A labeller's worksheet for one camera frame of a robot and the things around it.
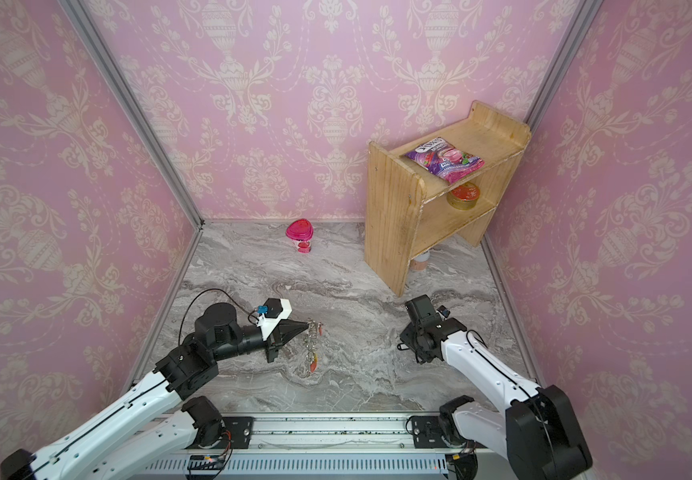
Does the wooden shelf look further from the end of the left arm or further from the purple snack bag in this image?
the end of the left arm

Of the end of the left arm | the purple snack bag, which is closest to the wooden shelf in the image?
the purple snack bag

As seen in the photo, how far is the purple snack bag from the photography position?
0.71 metres
